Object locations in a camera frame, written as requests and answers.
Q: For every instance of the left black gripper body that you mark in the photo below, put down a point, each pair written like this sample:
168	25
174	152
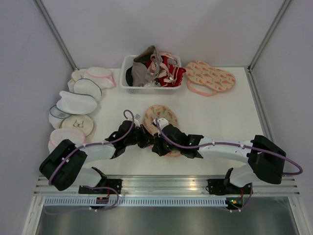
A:
139	137

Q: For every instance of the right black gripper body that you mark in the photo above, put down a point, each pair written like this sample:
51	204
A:
163	147

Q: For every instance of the floral mesh laundry bag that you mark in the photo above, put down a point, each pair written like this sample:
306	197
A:
159	111

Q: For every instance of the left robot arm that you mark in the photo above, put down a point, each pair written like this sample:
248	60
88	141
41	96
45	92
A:
65	164

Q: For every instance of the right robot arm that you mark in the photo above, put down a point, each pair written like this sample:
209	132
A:
262	159

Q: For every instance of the beige bag with bra print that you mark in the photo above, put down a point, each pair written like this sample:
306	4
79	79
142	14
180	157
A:
83	123

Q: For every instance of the black bra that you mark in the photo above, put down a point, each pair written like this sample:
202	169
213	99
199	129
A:
129	77

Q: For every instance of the front pink trimmed mesh bag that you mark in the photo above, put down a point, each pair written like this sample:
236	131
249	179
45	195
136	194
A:
74	135

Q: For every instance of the red bra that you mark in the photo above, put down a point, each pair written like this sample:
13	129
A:
171	72

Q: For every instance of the pink trimmed white mesh bag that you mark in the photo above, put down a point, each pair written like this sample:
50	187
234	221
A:
102	77

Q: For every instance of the taupe bra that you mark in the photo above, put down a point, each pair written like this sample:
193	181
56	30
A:
146	66

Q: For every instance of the large white mesh bag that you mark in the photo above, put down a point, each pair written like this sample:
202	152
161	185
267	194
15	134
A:
76	104

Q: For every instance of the grey trimmed white mesh bag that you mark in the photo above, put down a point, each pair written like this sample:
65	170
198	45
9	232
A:
88	87

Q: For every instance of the pink bra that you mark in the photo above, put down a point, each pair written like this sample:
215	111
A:
165	69

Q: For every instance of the blue trimmed mesh bag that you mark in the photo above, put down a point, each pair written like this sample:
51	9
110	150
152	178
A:
56	117

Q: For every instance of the cream round laundry bag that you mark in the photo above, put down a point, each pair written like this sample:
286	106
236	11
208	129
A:
76	75

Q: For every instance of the white plastic basket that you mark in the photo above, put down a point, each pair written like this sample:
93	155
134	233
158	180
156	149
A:
126	64

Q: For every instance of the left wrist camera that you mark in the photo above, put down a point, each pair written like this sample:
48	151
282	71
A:
137	119

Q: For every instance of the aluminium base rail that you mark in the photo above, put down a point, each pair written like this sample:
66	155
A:
230	116

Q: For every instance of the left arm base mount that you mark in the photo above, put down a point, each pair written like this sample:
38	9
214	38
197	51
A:
115	184

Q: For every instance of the white slotted cable duct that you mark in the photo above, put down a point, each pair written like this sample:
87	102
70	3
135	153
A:
137	201

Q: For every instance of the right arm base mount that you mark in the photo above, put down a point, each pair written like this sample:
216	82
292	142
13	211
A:
218	188

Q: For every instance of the left aluminium frame post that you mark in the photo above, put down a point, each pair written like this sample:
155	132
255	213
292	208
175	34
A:
55	33

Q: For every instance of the aluminium frame post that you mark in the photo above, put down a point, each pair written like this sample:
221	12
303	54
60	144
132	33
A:
271	30
55	33

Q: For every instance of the right aluminium frame post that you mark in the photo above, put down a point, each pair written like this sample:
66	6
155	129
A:
271	30

